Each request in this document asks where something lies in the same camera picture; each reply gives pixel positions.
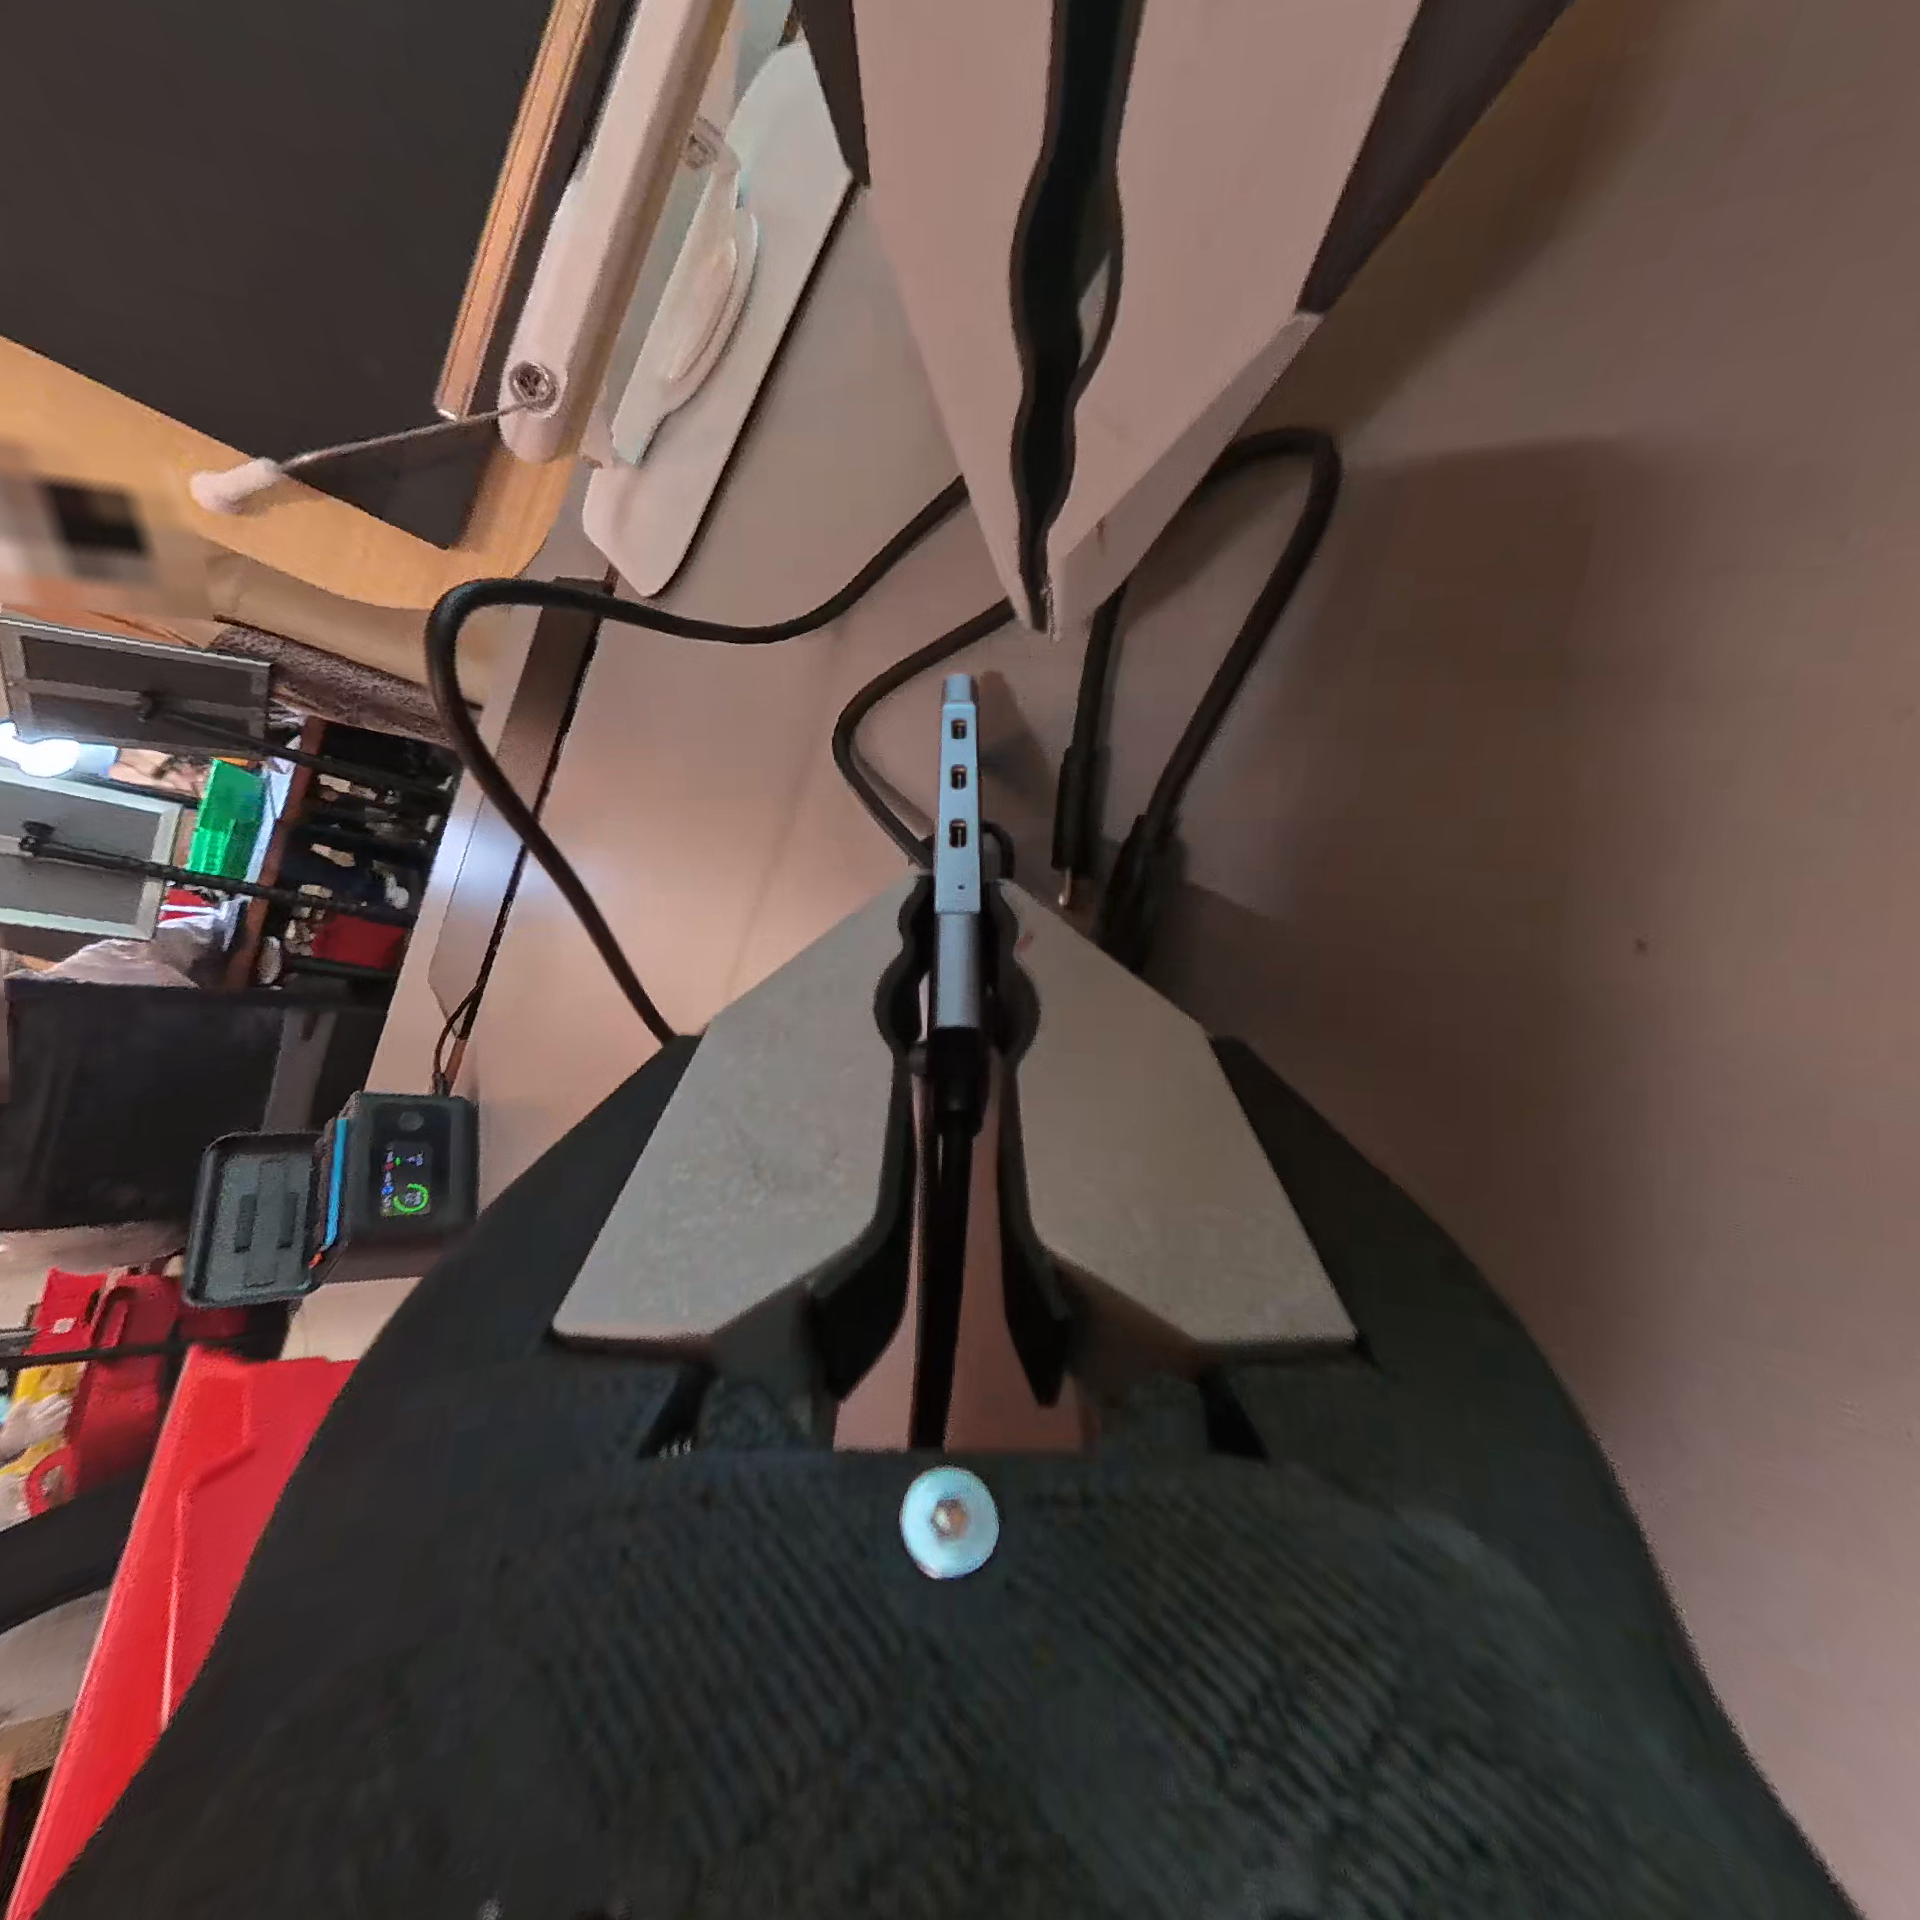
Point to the wood-rimmed black monitor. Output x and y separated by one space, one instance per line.
224 151

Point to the grey framed monitor on stand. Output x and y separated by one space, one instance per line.
134 682
74 871

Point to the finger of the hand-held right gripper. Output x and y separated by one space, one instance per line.
930 224
1230 181

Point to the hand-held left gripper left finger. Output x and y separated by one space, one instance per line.
734 1185

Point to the green plastic bin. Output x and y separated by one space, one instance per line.
224 825

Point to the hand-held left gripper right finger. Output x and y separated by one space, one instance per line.
1171 1185

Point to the red plastic bin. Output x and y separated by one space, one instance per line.
181 1575

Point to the grey USB hub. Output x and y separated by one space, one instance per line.
960 841

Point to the patterned scarf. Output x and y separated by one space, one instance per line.
345 690

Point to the dark battery charging case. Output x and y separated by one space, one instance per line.
404 1185

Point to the red basket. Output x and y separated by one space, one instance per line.
121 1395

